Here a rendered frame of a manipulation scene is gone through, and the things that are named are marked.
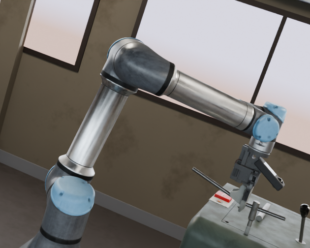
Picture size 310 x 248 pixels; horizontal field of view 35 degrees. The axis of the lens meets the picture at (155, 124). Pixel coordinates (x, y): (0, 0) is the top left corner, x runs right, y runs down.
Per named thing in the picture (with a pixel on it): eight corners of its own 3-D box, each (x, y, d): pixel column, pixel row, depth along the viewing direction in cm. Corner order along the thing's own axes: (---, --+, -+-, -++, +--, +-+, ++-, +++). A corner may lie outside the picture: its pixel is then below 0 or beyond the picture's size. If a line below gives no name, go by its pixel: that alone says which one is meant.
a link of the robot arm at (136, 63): (133, 40, 120) (290, 117, 135) (125, 34, 130) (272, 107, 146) (112, 82, 121) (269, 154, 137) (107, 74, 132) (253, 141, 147)
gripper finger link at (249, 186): (242, 197, 160) (252, 172, 158) (248, 199, 160) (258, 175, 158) (240, 200, 156) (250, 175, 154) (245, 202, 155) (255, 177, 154)
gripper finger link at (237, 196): (225, 205, 162) (235, 179, 160) (242, 212, 160) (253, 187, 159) (223, 207, 159) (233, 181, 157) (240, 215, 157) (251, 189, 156)
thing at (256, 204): (250, 234, 161) (261, 201, 159) (248, 236, 159) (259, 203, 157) (243, 232, 162) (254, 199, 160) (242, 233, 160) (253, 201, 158)
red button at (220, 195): (216, 195, 193) (218, 190, 193) (231, 201, 192) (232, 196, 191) (213, 198, 188) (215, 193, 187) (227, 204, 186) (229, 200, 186)
